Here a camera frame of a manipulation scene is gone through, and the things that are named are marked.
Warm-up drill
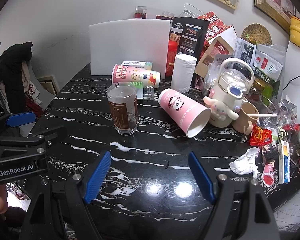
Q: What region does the gold framed picture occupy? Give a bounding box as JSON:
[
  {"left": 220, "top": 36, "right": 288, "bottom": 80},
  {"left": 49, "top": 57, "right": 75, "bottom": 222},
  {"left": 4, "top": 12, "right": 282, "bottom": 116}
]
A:
[{"left": 254, "top": 0, "right": 295, "bottom": 34}]

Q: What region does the pink cartoon paper cup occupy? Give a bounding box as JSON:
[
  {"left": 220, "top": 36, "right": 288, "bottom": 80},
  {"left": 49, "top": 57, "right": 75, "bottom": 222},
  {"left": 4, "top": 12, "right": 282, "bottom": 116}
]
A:
[{"left": 111, "top": 64, "right": 160, "bottom": 88}]

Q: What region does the red gift bag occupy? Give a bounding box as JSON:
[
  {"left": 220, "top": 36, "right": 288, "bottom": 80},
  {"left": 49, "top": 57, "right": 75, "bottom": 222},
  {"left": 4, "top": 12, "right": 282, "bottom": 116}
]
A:
[{"left": 197, "top": 11, "right": 230, "bottom": 41}]

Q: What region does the red tin can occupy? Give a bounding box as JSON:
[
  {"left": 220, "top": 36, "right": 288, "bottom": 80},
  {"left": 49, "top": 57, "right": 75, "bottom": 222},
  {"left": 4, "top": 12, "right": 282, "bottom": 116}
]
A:
[{"left": 165, "top": 40, "right": 178, "bottom": 77}]

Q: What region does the pink red sachet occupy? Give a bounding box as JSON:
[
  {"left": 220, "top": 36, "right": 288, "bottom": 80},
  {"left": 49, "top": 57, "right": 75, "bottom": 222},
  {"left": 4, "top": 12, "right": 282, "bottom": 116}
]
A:
[{"left": 261, "top": 161, "right": 275, "bottom": 187}]

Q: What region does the white toilet paper roll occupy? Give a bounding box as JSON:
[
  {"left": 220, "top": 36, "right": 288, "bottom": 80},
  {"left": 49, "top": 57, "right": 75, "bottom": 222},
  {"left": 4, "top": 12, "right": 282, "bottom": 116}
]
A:
[{"left": 171, "top": 53, "right": 197, "bottom": 93}]

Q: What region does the black jacket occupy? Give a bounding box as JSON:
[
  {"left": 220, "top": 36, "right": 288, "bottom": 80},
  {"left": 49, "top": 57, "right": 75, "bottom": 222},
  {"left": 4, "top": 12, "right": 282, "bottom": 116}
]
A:
[{"left": 0, "top": 41, "right": 33, "bottom": 114}]

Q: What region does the white foam board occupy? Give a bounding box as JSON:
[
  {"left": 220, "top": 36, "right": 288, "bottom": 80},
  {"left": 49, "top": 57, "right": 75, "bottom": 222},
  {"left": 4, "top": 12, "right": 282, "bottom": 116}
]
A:
[{"left": 89, "top": 19, "right": 171, "bottom": 77}]

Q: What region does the red plaid scarf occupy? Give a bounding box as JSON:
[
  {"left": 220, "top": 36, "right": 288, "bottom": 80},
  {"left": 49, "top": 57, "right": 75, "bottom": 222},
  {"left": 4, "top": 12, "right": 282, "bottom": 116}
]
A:
[{"left": 25, "top": 94, "right": 44, "bottom": 119}]

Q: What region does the white teal medicine box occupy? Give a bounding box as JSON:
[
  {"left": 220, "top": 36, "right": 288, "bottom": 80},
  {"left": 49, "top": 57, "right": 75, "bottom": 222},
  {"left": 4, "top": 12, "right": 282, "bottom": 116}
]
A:
[{"left": 121, "top": 61, "right": 153, "bottom": 70}]

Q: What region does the crumpled white tissue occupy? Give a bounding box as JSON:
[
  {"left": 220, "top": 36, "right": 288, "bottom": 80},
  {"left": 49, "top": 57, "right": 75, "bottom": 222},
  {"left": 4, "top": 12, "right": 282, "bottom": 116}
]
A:
[{"left": 229, "top": 147, "right": 260, "bottom": 179}]

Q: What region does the black snack pouch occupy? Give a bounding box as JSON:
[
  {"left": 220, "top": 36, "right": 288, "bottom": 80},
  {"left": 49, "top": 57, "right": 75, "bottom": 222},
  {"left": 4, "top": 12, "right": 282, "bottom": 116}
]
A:
[{"left": 170, "top": 17, "right": 210, "bottom": 59}]

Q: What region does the clear bottle with green label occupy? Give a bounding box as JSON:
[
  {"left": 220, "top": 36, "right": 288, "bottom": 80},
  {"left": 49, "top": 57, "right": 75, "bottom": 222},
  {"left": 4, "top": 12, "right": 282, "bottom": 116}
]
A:
[{"left": 131, "top": 82, "right": 154, "bottom": 100}]

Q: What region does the clear jar with brown label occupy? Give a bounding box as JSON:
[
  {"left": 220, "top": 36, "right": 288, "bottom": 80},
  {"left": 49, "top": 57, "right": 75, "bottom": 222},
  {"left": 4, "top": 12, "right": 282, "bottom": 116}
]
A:
[{"left": 107, "top": 82, "right": 138, "bottom": 136}]

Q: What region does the glass jar with red contents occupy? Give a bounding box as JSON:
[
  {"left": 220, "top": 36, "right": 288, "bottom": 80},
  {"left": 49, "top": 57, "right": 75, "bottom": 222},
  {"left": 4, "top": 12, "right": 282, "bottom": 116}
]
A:
[{"left": 134, "top": 6, "right": 147, "bottom": 19}]

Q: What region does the white green tea bag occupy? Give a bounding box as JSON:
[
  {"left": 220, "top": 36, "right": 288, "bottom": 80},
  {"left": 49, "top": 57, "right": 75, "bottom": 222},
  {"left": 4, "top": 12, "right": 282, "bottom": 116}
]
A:
[{"left": 253, "top": 44, "right": 286, "bottom": 84}]

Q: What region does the brown paper box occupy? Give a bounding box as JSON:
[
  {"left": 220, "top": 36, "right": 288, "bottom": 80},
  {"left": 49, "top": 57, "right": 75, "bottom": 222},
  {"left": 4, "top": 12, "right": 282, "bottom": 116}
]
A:
[{"left": 194, "top": 36, "right": 234, "bottom": 77}]

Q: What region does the pink panda paper cup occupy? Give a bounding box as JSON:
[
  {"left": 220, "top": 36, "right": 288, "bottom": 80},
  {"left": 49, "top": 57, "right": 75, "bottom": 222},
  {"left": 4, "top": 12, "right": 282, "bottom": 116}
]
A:
[{"left": 158, "top": 88, "right": 211, "bottom": 138}]

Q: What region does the white bottle with plush dog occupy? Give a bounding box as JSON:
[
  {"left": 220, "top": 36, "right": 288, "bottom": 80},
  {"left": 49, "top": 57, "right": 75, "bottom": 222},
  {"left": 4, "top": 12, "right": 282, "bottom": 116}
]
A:
[{"left": 203, "top": 58, "right": 255, "bottom": 128}]

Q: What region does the beige plastic mug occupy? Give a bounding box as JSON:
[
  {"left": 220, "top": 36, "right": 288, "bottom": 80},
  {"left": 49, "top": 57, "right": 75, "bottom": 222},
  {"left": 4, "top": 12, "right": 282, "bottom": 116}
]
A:
[{"left": 232, "top": 102, "right": 259, "bottom": 135}]

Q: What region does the red snack packet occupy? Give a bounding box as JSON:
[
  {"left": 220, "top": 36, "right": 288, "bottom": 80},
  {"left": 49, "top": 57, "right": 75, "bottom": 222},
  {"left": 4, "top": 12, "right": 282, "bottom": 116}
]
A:
[{"left": 249, "top": 125, "right": 273, "bottom": 147}]

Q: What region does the woven straw fan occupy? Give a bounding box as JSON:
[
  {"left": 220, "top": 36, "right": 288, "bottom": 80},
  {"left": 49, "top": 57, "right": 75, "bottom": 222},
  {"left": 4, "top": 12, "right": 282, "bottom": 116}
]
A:
[{"left": 241, "top": 23, "right": 272, "bottom": 46}]

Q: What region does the blue white medicine box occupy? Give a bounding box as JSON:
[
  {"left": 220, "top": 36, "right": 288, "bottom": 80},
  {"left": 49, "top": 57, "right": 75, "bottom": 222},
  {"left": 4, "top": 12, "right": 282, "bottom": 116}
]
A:
[{"left": 278, "top": 140, "right": 291, "bottom": 184}]

